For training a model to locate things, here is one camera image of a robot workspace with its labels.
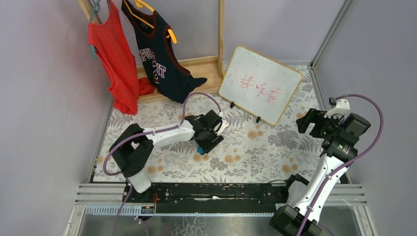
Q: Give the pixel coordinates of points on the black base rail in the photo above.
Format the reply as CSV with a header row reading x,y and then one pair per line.
x,y
223,198

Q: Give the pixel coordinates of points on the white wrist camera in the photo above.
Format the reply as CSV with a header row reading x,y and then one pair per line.
x,y
339,107
223,125

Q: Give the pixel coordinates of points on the white framed whiteboard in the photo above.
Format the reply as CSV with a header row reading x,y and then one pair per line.
x,y
259,85

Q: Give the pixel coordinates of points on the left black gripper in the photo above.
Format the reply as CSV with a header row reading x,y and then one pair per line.
x,y
208,141

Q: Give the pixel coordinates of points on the red sleeveless shirt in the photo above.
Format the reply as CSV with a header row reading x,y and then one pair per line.
x,y
119,64

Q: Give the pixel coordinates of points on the navy basketball jersey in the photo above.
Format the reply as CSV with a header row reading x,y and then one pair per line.
x,y
158,59

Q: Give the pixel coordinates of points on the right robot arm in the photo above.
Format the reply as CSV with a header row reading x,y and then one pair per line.
x,y
340,130

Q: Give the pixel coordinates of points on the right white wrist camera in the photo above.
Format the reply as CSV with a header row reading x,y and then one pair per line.
x,y
339,107

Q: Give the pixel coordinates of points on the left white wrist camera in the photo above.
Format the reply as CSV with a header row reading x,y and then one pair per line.
x,y
223,125

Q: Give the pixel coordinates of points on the orange clothes hanger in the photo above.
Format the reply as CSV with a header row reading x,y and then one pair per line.
x,y
137,14

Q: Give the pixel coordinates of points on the floral table mat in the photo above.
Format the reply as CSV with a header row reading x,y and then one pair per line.
x,y
251,152

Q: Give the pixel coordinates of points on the teal clothes hanger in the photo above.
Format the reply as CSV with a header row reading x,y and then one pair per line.
x,y
95,9

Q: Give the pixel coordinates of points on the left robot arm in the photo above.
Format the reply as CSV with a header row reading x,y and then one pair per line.
x,y
133,148

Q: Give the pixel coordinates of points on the wooden clothes rack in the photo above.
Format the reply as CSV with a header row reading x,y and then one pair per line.
x,y
210,67

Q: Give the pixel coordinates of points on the aluminium frame profile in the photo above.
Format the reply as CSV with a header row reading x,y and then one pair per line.
x,y
100,210

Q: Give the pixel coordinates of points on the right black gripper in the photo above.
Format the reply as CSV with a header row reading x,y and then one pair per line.
x,y
308,121

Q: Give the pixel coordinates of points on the blue black whiteboard eraser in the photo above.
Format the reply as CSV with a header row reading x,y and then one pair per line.
x,y
200,150

